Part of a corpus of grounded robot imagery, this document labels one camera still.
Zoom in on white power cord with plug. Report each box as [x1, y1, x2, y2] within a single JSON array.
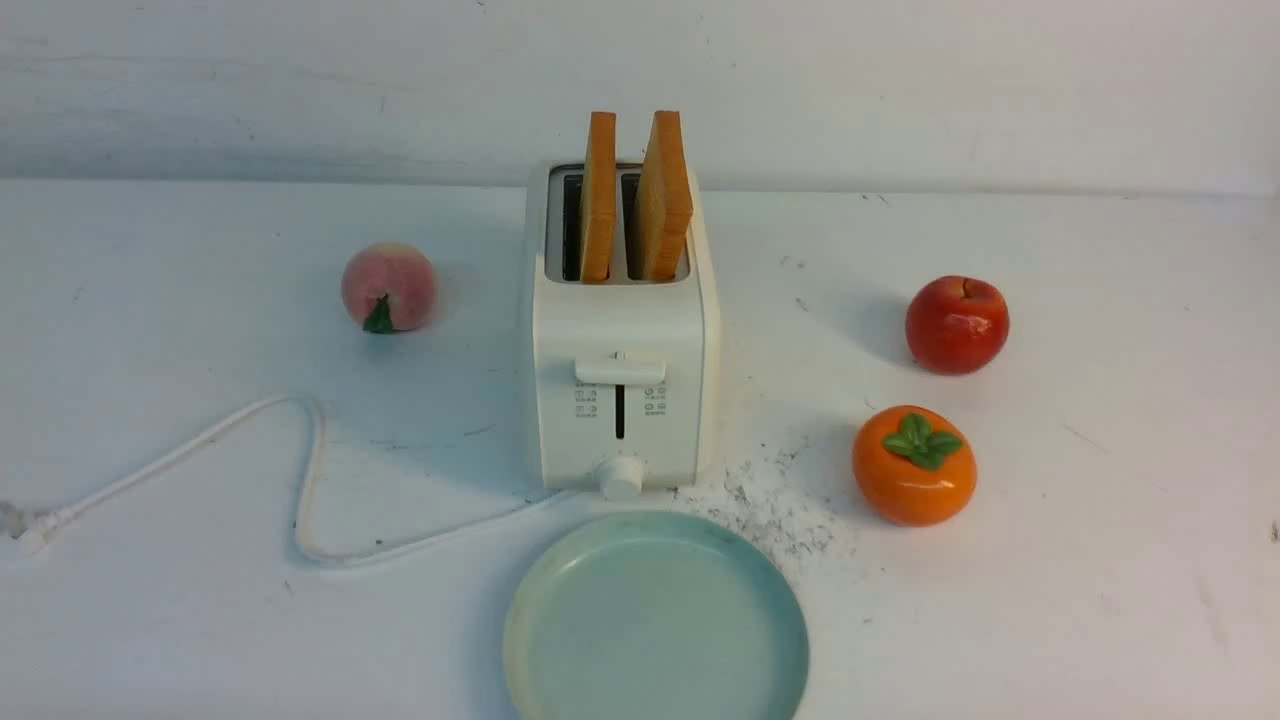
[[0, 393, 576, 570]]

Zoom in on orange persimmon green leaves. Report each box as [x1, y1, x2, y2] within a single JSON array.
[[851, 405, 978, 527]]

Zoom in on white two-slot toaster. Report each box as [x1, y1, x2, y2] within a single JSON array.
[[517, 160, 722, 498]]

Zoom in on toasted bread slice slot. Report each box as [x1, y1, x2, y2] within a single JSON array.
[[579, 111, 617, 283], [635, 110, 694, 282]]

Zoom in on pale green round plate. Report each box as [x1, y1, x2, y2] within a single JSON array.
[[502, 511, 810, 719]]

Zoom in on pink peach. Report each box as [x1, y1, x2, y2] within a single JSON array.
[[340, 243, 438, 334]]

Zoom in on red apple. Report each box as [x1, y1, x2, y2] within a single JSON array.
[[905, 275, 1011, 375]]

